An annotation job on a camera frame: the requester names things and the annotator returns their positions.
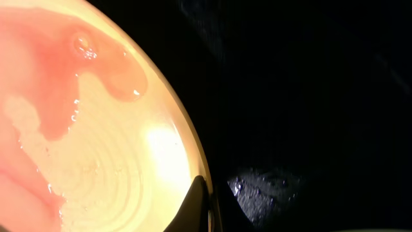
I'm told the round black tray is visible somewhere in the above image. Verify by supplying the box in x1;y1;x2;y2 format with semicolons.
94;1;411;231

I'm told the yellow plate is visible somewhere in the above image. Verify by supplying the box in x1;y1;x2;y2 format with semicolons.
1;0;212;232

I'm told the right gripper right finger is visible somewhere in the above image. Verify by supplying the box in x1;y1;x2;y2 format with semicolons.
215;183;254;232

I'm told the light green right plate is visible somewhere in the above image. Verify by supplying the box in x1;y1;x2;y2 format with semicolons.
334;229;412;232

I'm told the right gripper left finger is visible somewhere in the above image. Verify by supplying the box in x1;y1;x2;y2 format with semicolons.
164;175;209;232

